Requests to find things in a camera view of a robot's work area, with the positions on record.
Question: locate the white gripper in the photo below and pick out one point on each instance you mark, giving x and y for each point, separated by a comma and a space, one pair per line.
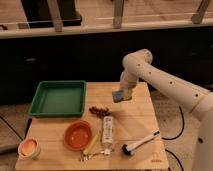
127, 82

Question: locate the blue sponge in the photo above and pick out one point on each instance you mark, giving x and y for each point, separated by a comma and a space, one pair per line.
117, 96

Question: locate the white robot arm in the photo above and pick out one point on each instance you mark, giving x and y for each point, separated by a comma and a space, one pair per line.
197, 100

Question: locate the green plastic tray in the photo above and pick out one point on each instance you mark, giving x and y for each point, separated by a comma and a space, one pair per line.
59, 99

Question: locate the bunch of dark grapes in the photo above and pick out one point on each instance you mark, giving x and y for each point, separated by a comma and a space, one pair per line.
99, 112

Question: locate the metal spoon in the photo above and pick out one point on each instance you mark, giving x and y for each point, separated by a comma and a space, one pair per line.
87, 157

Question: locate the orange bowl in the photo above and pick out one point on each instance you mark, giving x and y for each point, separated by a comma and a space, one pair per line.
77, 135

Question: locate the yellow stick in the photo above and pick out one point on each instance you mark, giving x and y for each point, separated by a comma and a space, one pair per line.
91, 145

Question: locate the small orange cup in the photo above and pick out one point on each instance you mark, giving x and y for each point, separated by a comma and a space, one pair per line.
29, 148

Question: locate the white handled black brush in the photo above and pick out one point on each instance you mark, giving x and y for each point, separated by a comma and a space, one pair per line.
129, 148

